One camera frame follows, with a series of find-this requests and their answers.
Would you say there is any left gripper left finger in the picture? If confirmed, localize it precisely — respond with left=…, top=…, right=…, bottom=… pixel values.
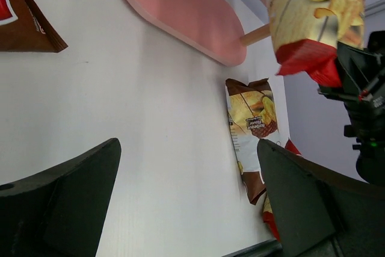
left=1, top=138, right=122, bottom=256

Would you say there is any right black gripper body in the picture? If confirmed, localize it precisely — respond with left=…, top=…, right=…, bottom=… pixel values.
left=318, top=42, right=384, bottom=137

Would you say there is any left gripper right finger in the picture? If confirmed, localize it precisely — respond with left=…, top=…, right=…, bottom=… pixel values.
left=257, top=140, right=384, bottom=256

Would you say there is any red chips bag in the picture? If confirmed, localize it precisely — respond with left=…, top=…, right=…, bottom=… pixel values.
left=266, top=0, right=365, bottom=87
left=262, top=139, right=302, bottom=241

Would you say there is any brown chips bag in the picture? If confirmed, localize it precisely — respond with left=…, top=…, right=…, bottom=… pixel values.
left=225, top=78, right=280, bottom=205
left=1, top=0, right=68, bottom=53

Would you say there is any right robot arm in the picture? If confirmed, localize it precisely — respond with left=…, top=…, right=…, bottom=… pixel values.
left=318, top=31, right=384, bottom=187

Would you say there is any pink three-tier shelf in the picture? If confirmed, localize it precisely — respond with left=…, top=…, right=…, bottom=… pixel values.
left=111, top=0, right=385, bottom=67

